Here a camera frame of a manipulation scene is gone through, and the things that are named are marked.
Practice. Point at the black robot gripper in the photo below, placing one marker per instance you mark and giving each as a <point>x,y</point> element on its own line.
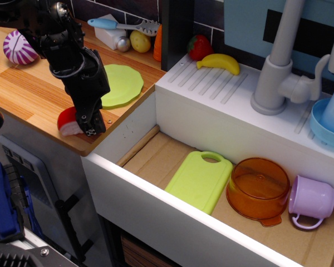
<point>85,81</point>

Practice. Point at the red and white toy sushi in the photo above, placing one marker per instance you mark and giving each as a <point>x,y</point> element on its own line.
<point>67,124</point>

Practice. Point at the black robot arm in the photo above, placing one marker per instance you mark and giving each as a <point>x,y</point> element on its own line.
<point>53,33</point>

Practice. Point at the light green toy plate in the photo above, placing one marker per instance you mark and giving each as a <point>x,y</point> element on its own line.
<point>125,84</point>

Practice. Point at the silver metal ball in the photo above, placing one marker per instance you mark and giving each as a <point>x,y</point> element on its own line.
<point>123,44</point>

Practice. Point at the white toy milk carton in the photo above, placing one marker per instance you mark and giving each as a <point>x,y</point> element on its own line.
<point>109,36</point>

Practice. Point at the yellow toy potato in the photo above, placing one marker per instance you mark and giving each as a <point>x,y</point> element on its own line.
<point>140,42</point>

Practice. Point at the orange toy carrot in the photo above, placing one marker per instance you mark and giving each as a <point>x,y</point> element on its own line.
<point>158,45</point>

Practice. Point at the purple white striped toy onion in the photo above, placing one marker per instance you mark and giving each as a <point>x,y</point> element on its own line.
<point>17,49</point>

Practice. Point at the green toy cutting board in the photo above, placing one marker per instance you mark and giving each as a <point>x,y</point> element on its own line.
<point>201,179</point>

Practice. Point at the red toy strawberry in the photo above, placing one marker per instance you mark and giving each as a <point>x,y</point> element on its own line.
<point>199,47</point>

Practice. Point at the blue clamp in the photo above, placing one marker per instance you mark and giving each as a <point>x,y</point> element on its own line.
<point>15,205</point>

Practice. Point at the yellow toy banana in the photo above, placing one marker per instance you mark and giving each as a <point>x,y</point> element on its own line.
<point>218,60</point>

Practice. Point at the orange transparent toy pot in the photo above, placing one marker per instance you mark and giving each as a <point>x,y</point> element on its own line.
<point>258,189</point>

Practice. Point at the light blue panel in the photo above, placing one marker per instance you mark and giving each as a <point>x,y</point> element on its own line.
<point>250,29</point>

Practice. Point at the grey toy faucet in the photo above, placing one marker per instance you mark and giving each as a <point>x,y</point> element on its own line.
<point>277,82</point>

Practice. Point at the blue toy bowl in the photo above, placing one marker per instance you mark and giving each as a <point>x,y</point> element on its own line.
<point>317,128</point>

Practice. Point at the lilac toy mug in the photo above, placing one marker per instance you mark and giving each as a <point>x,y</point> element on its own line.
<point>310,198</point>

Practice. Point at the black oven door handle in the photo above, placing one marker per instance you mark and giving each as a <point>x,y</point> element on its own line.
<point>63,208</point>

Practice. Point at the grey pasta spoon blue handle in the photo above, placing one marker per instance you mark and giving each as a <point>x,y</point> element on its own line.
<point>146,27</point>

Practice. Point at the black vertical post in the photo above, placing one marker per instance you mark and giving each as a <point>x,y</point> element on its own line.
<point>177,19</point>

